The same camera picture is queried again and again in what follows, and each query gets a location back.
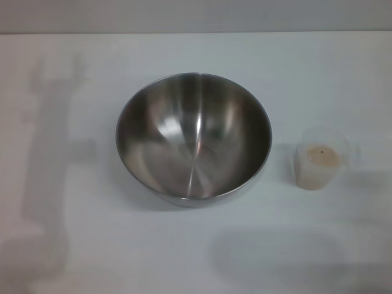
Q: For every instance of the white rice grains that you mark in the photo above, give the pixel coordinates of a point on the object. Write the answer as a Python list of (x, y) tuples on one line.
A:
[(323, 156)]

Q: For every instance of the stainless steel mixing bowl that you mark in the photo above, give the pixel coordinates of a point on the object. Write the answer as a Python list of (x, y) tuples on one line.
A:
[(196, 147)]

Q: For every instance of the clear plastic measuring cup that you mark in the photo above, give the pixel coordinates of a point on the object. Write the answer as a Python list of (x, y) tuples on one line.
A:
[(309, 180)]

